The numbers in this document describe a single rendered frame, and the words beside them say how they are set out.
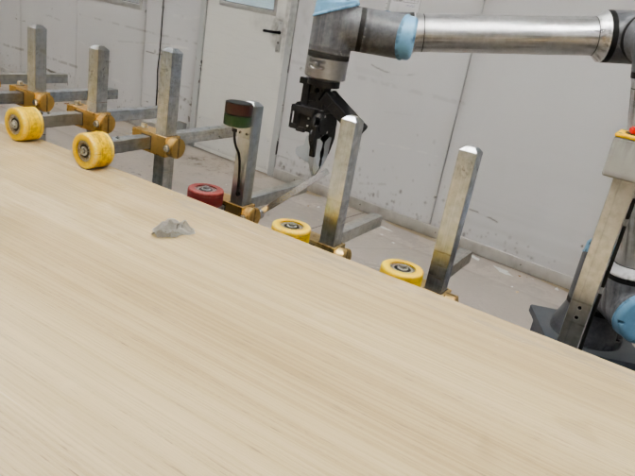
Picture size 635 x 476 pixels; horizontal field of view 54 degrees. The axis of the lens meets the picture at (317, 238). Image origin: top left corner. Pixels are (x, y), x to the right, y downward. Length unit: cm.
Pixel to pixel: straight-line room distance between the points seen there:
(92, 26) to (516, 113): 412
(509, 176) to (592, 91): 65
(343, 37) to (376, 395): 80
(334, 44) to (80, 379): 86
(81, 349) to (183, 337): 13
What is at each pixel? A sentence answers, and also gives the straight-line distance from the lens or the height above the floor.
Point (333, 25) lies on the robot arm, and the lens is 134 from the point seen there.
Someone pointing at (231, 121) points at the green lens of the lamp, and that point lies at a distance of 135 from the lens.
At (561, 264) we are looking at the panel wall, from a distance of 395.
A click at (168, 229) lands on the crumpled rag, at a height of 91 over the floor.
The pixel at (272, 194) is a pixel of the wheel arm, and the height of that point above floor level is 86.
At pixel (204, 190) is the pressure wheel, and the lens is 140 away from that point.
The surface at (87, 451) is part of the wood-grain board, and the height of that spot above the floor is 90.
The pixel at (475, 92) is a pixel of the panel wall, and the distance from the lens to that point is 400.
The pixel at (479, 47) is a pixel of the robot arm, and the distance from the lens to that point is 152.
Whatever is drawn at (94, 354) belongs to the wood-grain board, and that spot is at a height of 90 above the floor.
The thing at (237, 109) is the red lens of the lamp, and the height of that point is 110.
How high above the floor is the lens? 133
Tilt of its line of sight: 21 degrees down
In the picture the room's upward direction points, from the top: 10 degrees clockwise
